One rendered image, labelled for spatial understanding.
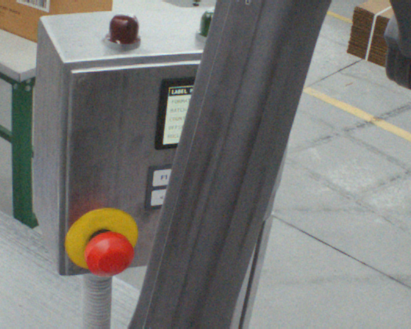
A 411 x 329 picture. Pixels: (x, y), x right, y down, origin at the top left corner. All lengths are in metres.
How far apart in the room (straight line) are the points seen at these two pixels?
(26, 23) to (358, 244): 1.53
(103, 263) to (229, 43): 0.22
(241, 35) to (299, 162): 3.01
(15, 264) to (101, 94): 0.85
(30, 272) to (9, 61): 1.01
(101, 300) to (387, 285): 2.12
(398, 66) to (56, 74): 0.36
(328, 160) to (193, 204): 3.05
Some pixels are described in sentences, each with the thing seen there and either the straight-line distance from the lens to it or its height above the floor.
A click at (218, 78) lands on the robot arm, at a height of 1.51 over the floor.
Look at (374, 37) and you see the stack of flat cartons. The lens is 4.66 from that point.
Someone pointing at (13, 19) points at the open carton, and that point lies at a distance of 2.39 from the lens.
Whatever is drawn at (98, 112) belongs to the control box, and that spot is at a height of 1.44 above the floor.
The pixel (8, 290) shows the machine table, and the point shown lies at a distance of 1.28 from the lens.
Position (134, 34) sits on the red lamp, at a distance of 0.53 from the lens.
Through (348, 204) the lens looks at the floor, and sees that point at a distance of 3.19.
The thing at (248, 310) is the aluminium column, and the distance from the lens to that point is 0.74.
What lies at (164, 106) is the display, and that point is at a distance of 0.54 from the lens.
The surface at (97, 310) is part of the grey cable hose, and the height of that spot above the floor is 1.16.
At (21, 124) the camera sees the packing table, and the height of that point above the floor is 0.58.
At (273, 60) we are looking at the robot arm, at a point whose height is 1.53.
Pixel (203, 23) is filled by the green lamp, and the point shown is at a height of 1.49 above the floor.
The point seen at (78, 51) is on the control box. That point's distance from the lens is 0.52.
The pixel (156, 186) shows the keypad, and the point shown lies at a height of 1.37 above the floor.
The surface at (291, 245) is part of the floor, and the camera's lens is 2.87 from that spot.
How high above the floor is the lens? 1.68
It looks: 31 degrees down
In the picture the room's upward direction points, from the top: 8 degrees clockwise
